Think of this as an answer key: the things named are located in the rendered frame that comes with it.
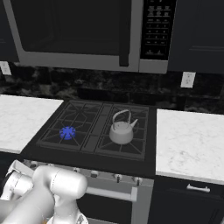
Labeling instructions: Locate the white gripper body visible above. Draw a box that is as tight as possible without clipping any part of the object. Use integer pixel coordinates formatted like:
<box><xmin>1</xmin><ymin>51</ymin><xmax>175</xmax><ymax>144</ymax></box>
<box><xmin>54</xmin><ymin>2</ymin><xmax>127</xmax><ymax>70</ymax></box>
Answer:
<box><xmin>6</xmin><ymin>159</ymin><xmax>35</xmax><ymax>178</ymax></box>

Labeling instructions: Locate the blue burner flame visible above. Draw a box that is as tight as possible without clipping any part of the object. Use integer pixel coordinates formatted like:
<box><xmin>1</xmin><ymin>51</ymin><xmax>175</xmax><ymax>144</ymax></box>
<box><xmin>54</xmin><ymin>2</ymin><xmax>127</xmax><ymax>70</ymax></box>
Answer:
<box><xmin>59</xmin><ymin>125</ymin><xmax>77</xmax><ymax>141</ymax></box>

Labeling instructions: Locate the black and silver stove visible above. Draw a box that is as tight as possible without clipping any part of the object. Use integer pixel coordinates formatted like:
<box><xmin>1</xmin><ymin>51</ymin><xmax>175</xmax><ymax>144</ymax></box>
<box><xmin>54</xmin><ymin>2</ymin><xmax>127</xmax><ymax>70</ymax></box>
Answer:
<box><xmin>19</xmin><ymin>98</ymin><xmax>158</xmax><ymax>224</ymax></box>

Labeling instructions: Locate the dark base cupboard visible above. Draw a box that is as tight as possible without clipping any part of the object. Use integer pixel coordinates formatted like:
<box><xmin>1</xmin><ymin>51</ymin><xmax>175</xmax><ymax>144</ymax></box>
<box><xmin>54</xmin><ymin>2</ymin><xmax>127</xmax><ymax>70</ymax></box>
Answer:
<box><xmin>0</xmin><ymin>150</ymin><xmax>25</xmax><ymax>187</ymax></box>

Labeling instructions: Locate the oven door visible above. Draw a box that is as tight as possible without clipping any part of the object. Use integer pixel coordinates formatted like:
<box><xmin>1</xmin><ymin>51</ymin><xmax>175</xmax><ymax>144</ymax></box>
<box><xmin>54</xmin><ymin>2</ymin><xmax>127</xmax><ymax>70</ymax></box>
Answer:
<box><xmin>76</xmin><ymin>179</ymin><xmax>155</xmax><ymax>224</ymax></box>

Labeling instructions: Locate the grey kettle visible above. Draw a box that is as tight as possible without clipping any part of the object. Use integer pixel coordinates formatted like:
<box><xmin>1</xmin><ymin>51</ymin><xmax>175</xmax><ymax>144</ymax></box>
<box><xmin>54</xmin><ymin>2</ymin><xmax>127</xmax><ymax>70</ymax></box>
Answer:
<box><xmin>108</xmin><ymin>108</ymin><xmax>139</xmax><ymax>145</ymax></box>

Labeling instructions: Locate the silver microwave oven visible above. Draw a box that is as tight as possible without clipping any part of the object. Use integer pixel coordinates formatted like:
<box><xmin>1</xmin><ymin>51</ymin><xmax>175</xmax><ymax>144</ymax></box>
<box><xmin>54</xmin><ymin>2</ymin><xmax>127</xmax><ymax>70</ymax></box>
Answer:
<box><xmin>2</xmin><ymin>0</ymin><xmax>178</xmax><ymax>74</ymax></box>

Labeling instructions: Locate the dark drawer front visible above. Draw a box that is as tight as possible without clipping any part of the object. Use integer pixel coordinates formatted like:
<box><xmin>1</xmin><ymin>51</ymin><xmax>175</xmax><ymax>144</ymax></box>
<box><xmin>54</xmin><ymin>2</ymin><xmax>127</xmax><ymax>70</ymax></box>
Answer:
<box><xmin>146</xmin><ymin>174</ymin><xmax>224</xmax><ymax>224</ymax></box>

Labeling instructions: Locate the white wall socket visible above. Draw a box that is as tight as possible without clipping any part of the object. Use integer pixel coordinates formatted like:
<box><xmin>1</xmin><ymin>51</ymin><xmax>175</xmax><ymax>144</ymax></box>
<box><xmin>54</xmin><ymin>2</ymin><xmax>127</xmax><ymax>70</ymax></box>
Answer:
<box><xmin>180</xmin><ymin>71</ymin><xmax>197</xmax><ymax>89</ymax></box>
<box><xmin>0</xmin><ymin>60</ymin><xmax>12</xmax><ymax>76</ymax></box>

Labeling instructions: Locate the dark wall cupboard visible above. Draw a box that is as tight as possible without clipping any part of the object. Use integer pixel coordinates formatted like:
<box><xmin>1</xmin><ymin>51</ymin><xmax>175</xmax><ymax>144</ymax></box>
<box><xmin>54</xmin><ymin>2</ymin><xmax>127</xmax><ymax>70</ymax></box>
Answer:
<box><xmin>167</xmin><ymin>0</ymin><xmax>224</xmax><ymax>75</ymax></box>
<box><xmin>0</xmin><ymin>0</ymin><xmax>20</xmax><ymax>63</ymax></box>

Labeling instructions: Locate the black microwave door handle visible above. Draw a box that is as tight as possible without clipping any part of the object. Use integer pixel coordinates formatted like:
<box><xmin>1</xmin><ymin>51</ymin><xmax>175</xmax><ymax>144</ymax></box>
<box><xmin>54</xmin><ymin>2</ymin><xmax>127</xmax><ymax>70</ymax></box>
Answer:
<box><xmin>118</xmin><ymin>0</ymin><xmax>132</xmax><ymax>67</ymax></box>

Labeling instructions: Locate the silver drawer handle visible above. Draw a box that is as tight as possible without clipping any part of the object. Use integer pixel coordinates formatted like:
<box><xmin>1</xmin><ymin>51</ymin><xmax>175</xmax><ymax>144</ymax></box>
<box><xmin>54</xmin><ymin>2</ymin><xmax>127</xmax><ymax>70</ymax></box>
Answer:
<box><xmin>185</xmin><ymin>183</ymin><xmax>211</xmax><ymax>194</ymax></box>

